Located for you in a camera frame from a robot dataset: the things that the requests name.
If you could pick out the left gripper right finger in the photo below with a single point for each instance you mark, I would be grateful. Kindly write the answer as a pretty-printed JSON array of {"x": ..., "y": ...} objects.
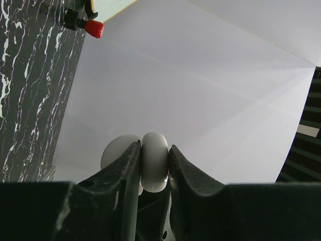
[{"x": 205, "y": 209}]

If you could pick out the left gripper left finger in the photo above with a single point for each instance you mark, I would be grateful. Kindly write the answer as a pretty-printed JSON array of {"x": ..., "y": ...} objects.
[{"x": 102, "y": 207}]

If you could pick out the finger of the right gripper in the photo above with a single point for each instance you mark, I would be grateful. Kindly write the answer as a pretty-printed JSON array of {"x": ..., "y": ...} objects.
[{"x": 153, "y": 216}]

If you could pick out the red emergency stop button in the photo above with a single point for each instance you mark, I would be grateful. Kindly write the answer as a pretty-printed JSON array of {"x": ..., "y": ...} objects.
[{"x": 72, "y": 21}]

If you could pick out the whiteboard with yellow frame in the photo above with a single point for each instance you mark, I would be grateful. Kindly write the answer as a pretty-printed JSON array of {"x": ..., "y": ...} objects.
[{"x": 104, "y": 10}]

